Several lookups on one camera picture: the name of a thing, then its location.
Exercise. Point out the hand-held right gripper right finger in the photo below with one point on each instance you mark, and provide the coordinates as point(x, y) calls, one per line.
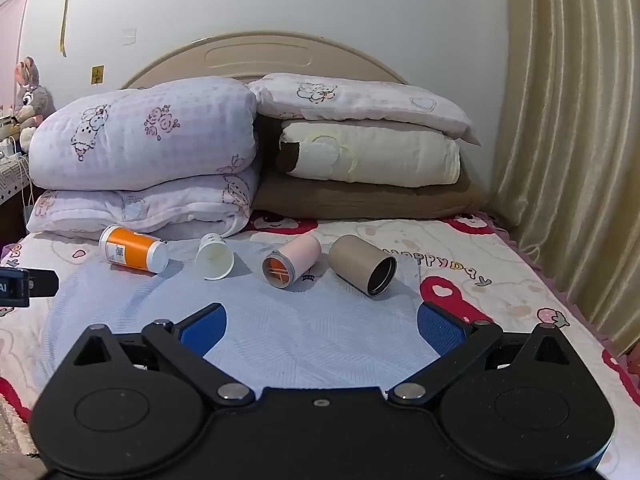
point(440, 330)

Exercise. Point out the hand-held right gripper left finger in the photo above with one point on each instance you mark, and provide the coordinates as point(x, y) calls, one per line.
point(205, 330)

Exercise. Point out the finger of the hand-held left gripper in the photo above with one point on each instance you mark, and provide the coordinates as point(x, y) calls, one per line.
point(44, 282)

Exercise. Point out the white paper cup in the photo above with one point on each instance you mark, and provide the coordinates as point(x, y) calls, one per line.
point(214, 257)

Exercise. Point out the orange cup with white rim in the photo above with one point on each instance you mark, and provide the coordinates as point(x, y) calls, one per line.
point(132, 250)

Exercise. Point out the tan cup with black inside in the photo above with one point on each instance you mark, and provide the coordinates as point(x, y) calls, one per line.
point(355, 260)

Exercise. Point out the pink cup with orange inside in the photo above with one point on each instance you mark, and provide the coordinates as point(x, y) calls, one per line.
point(295, 260)

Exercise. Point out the bedside table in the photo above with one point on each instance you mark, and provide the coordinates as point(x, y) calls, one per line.
point(10, 185)

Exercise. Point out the light blue quilted mat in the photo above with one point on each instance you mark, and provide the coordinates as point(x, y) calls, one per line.
point(310, 325)

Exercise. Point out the brown pillow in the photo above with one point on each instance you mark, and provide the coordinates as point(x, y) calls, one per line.
point(360, 200)

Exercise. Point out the folded pink floral quilt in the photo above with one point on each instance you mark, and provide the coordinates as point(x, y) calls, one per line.
point(150, 145)

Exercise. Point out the cream pillow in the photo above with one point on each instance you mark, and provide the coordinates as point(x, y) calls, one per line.
point(390, 155)

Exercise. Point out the grey stuffed rabbit toy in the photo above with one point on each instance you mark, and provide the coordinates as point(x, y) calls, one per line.
point(31, 100)

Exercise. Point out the beige pleated curtain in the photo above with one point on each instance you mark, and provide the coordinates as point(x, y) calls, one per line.
point(570, 135)

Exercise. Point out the pink window blind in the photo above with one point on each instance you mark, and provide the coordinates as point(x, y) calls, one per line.
point(11, 45)

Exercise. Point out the pink printed pillow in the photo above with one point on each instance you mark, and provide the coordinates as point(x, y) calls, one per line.
point(360, 102)

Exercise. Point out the yellow tape strip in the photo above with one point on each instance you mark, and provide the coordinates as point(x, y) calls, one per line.
point(66, 20)

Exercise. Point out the beige bed headboard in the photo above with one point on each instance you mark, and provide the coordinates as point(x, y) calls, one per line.
point(260, 52)

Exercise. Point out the yellow wall sticker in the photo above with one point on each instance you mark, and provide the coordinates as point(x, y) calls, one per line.
point(97, 74)

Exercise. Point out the white wall socket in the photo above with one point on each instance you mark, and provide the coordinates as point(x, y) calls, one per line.
point(129, 35)

